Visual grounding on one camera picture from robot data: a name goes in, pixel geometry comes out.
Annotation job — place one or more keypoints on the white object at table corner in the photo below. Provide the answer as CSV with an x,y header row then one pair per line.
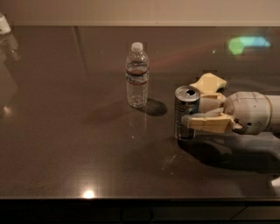
x,y
4,25

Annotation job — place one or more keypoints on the clear plastic water bottle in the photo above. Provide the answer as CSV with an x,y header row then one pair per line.
x,y
137,75

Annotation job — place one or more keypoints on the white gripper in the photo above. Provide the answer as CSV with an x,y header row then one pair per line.
x,y
248,110

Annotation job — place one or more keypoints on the yellow sponge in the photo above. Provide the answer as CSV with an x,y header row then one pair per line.
x,y
209,83

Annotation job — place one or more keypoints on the blue silver redbull can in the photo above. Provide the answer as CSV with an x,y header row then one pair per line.
x,y
187,100

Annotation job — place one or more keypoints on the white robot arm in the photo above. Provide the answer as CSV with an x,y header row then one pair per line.
x,y
274,126

